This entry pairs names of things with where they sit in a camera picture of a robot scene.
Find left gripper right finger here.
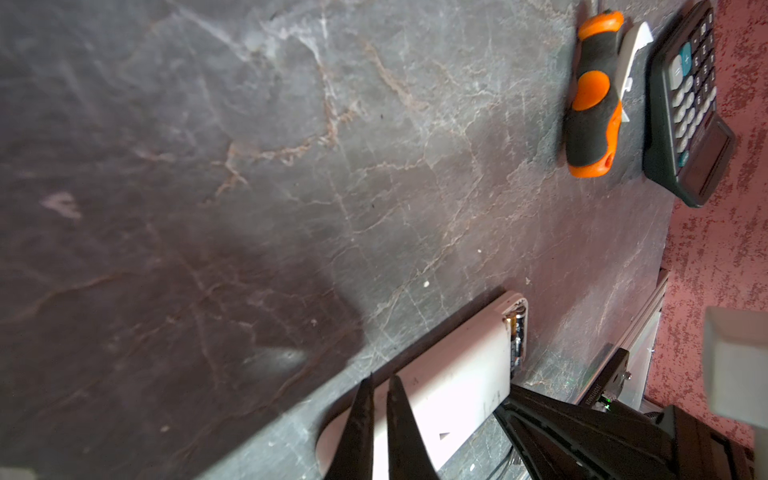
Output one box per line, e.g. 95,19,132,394
386,375,439,480

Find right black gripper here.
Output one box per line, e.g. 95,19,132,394
494,385,756,480

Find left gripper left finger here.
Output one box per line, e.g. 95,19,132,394
324,378,375,480

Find grey white remote control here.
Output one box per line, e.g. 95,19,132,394
316,292,529,479

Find orange black screwdriver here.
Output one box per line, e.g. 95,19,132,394
564,10,625,179

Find white battery cover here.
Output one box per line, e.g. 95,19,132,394
610,21,654,123

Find AAA batteries in remote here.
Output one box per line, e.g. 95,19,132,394
507,303,528,378

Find black calculator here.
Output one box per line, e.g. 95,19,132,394
643,1,737,208

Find aluminium front rail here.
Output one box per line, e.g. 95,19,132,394
575,269,669,414

